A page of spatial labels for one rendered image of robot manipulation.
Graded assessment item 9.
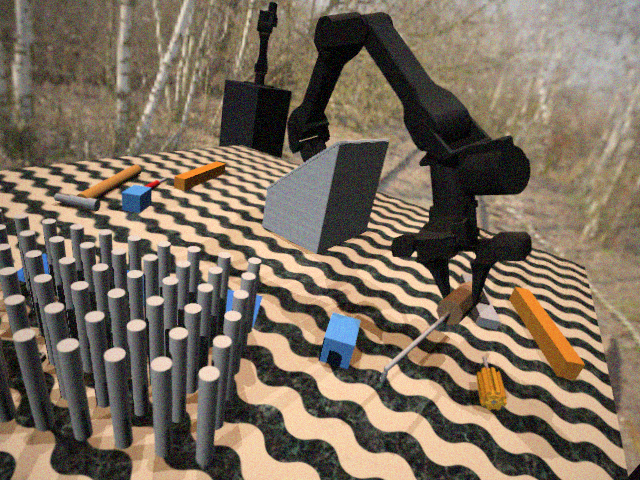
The orange rectangular bar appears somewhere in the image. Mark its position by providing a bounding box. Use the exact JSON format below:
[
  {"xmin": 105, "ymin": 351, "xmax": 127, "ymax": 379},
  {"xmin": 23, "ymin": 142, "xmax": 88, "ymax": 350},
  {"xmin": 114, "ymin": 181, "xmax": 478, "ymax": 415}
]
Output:
[
  {"xmin": 509, "ymin": 286, "xmax": 586, "ymax": 380},
  {"xmin": 174, "ymin": 161, "xmax": 226, "ymax": 191}
]

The blue cube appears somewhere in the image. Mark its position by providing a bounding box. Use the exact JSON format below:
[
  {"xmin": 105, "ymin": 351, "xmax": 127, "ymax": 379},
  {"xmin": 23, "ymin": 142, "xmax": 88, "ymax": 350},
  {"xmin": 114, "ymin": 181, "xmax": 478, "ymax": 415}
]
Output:
[
  {"xmin": 318, "ymin": 313, "xmax": 361, "ymax": 369},
  {"xmin": 121, "ymin": 185, "xmax": 152, "ymax": 213}
]

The blue flat strip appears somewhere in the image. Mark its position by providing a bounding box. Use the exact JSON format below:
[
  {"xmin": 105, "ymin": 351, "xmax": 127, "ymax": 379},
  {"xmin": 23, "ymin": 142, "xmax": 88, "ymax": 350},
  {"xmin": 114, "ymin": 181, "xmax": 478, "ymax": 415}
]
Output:
[{"xmin": 17, "ymin": 253, "xmax": 263, "ymax": 327}]

